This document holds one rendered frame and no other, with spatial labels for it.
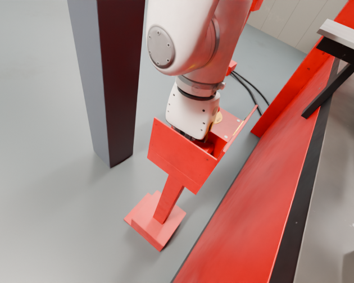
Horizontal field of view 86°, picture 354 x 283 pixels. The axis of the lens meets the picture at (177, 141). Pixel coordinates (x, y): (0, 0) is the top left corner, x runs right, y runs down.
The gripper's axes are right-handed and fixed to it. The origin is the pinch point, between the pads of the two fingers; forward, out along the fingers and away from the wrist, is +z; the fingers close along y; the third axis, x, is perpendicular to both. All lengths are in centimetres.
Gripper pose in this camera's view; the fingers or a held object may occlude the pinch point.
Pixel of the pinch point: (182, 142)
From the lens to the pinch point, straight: 46.2
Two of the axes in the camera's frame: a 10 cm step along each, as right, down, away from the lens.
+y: -8.1, -5.0, 3.0
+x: -5.6, 5.4, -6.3
